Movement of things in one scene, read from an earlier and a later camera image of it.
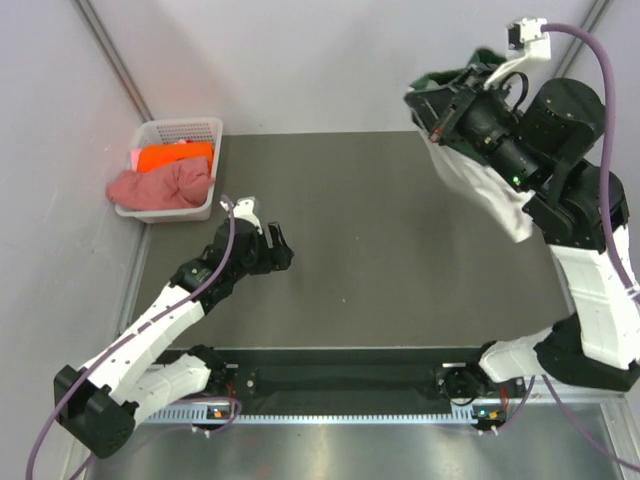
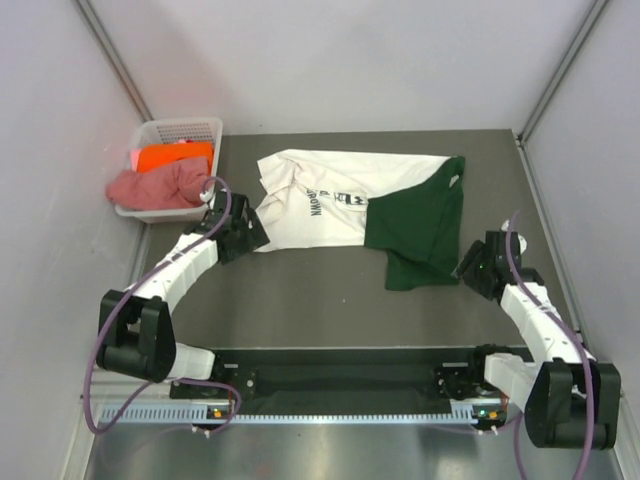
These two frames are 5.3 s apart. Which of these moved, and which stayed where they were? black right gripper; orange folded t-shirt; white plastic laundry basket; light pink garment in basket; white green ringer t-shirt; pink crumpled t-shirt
Moved: white green ringer t-shirt; black right gripper
Stayed: white plastic laundry basket; orange folded t-shirt; pink crumpled t-shirt; light pink garment in basket
